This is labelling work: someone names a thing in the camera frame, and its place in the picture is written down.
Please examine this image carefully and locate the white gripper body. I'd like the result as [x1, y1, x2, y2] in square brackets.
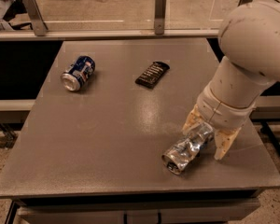
[197, 84, 256, 130]

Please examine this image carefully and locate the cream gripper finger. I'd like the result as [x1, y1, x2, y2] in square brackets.
[214, 128, 241, 161]
[182, 105, 206, 135]

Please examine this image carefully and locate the crushed silver redbull can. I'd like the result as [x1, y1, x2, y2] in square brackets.
[161, 122, 214, 175]

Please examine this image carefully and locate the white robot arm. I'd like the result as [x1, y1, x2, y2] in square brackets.
[183, 2, 280, 160]

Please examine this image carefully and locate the black rxbar chocolate wrapper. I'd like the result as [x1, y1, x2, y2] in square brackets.
[135, 62, 170, 89]

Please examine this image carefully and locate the blue pepsi can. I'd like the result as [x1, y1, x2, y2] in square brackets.
[61, 56, 95, 91]

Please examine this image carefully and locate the grey cabinet under table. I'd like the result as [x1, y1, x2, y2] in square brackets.
[18, 198, 260, 224]

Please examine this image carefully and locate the metal rail behind table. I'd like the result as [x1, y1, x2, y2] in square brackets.
[0, 29, 218, 41]

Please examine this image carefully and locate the middle metal bracket post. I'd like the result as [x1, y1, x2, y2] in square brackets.
[154, 0, 166, 35]

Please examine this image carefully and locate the left metal bracket post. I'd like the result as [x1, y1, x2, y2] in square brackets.
[22, 0, 48, 36]

